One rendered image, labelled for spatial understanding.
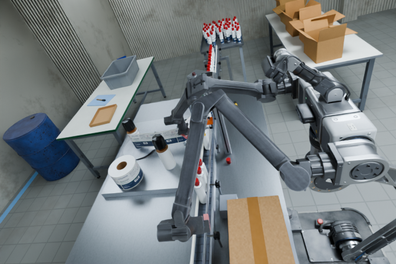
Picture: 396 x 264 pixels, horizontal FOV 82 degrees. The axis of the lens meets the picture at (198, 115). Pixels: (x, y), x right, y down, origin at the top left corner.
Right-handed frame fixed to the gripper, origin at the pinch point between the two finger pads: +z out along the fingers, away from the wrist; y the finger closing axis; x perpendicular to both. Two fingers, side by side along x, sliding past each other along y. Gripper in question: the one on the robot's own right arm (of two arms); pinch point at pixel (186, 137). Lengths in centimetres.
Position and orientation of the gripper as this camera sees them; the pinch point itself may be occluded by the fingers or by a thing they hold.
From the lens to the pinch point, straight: 159.9
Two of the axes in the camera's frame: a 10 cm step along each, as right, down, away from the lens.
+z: 2.4, 7.6, 6.0
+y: -0.6, 6.3, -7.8
